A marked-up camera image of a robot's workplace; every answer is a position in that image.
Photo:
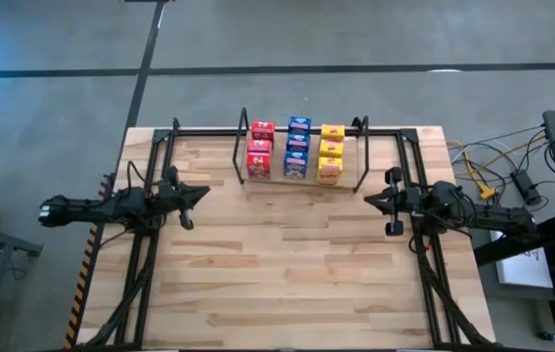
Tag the yellow black hazard tape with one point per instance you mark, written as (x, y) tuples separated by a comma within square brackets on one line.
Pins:
[(78, 288)]

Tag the white paper sheet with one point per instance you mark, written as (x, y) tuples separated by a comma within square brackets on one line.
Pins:
[(522, 269)]

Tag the black power adapter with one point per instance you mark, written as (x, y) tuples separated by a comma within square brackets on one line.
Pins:
[(526, 187)]

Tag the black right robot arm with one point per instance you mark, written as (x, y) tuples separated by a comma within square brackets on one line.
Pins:
[(497, 215)]

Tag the blue Frosted Flakes cereal box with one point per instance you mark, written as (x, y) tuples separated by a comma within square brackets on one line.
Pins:
[(299, 125), (295, 165), (298, 143)]

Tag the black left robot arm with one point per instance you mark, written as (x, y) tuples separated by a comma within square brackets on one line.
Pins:
[(87, 209)]

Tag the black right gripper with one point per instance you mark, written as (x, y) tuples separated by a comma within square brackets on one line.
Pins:
[(410, 203)]

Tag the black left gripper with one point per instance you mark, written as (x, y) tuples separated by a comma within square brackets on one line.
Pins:
[(170, 198)]

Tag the red Froot Loops cereal box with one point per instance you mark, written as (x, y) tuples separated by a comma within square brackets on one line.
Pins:
[(258, 166), (259, 146), (263, 130)]

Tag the black aluminium frame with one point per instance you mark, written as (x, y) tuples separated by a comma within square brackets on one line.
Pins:
[(199, 132)]

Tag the yellow Corn Pops cereal box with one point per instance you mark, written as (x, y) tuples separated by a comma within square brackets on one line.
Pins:
[(329, 170), (332, 132), (331, 148)]

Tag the black metal beam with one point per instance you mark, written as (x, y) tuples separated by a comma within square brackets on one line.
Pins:
[(526, 244)]

